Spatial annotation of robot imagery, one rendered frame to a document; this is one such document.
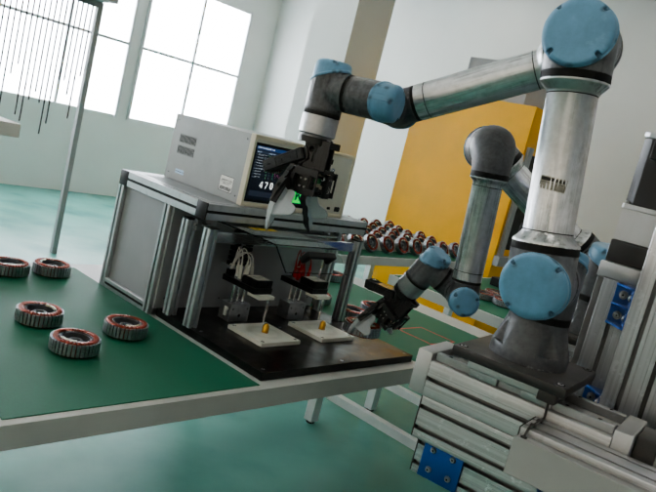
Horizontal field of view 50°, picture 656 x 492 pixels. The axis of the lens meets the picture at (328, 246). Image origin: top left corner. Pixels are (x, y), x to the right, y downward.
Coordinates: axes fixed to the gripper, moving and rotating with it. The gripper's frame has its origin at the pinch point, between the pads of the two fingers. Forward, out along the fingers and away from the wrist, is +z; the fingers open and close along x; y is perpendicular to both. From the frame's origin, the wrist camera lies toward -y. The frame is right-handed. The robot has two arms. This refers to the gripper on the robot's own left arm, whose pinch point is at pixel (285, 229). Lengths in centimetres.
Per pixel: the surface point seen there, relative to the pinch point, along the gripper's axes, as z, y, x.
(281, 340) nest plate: 37, -22, 40
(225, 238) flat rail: 12.8, -39.3, 27.3
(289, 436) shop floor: 115, -75, 141
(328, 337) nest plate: 37, -19, 59
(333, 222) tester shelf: 5, -34, 69
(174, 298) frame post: 33, -49, 23
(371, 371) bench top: 40, -1, 57
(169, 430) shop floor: 115, -104, 94
